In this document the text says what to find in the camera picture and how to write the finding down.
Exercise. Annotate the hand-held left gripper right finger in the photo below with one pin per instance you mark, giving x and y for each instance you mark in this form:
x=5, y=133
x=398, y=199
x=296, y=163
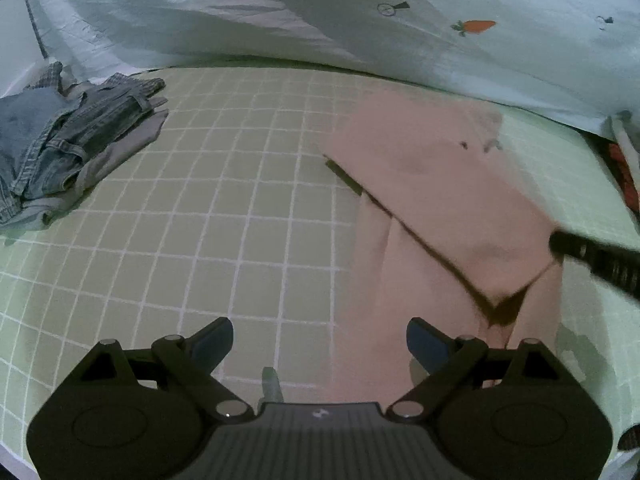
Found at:
x=425, y=342

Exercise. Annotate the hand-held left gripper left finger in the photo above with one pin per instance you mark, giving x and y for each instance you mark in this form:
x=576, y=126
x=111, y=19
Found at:
x=215, y=342

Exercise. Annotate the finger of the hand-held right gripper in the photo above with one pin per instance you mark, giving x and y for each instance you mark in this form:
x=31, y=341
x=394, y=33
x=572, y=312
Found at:
x=595, y=260

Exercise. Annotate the beige garment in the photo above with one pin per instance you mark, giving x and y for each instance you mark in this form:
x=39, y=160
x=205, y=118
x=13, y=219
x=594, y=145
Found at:
x=425, y=170

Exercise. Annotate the green checked mat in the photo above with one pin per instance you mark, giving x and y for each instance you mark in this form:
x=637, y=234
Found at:
x=200, y=210

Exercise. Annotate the grey garment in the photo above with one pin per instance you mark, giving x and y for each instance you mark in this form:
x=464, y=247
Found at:
x=125, y=145

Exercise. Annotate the light blue denim shirt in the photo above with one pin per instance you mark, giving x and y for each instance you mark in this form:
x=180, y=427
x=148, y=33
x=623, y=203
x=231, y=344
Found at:
x=25, y=120

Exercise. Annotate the pale blue printed blanket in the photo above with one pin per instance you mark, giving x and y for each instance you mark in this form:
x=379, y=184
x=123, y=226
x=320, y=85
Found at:
x=200, y=10

